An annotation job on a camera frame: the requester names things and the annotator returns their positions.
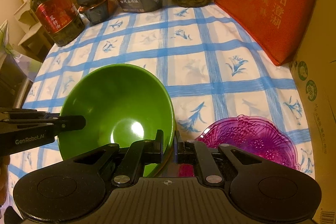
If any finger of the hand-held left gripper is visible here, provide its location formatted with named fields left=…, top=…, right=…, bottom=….
left=0, top=107, right=61, bottom=121
left=0, top=115, right=87, bottom=134

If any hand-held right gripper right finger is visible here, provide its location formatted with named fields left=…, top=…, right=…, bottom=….
left=175, top=131, right=263, bottom=186

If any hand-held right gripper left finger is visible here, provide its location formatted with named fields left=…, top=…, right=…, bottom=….
left=73, top=130, right=164, bottom=186

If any green plastic bowl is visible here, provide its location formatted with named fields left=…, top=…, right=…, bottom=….
left=58, top=64, right=175, bottom=177

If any purple transparent plate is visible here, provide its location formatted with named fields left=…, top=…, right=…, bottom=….
left=178, top=114, right=300, bottom=178

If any cloth-covered dark cabinet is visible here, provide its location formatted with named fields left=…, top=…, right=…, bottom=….
left=0, top=19, right=42, bottom=114

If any white wooden shelf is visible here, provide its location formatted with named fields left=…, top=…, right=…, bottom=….
left=13, top=0, right=54, bottom=62

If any blue checked tablecloth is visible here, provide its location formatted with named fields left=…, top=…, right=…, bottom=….
left=7, top=0, right=315, bottom=180

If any dark meal container copper rim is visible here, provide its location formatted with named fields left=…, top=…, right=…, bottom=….
left=79, top=0, right=116, bottom=25

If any brown cardboard box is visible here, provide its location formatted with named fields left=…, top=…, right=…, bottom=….
left=289, top=0, right=336, bottom=224

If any orange insulated tote bag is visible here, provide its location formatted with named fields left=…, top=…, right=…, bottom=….
left=212, top=0, right=323, bottom=67

